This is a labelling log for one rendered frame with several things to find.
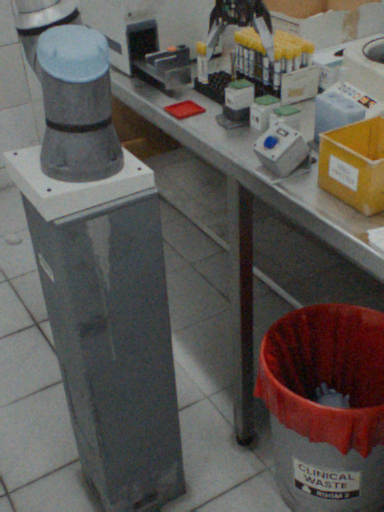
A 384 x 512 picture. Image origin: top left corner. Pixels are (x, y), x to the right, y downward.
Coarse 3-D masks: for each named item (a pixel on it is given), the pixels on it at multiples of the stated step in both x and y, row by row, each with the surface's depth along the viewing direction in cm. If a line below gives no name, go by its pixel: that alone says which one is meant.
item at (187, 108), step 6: (180, 102) 156; (186, 102) 156; (192, 102) 155; (168, 108) 153; (174, 108) 154; (180, 108) 154; (186, 108) 154; (192, 108) 154; (198, 108) 153; (204, 108) 152; (174, 114) 151; (180, 114) 151; (186, 114) 150; (192, 114) 151
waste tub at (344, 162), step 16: (352, 128) 120; (368, 128) 122; (320, 144) 118; (336, 144) 114; (352, 144) 122; (368, 144) 124; (320, 160) 119; (336, 160) 115; (352, 160) 112; (368, 160) 108; (320, 176) 121; (336, 176) 117; (352, 176) 113; (368, 176) 110; (336, 192) 118; (352, 192) 114; (368, 192) 111; (368, 208) 112
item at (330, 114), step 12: (324, 96) 130; (336, 96) 130; (324, 108) 129; (336, 108) 126; (348, 108) 125; (360, 108) 125; (324, 120) 131; (336, 120) 127; (348, 120) 124; (360, 120) 125; (312, 144) 134
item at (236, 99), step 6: (228, 90) 143; (234, 90) 143; (240, 90) 141; (246, 90) 142; (252, 90) 143; (228, 96) 144; (234, 96) 142; (240, 96) 142; (246, 96) 143; (252, 96) 144; (228, 102) 145; (234, 102) 142; (240, 102) 143; (246, 102) 144; (252, 102) 144; (234, 108) 143; (240, 108) 144
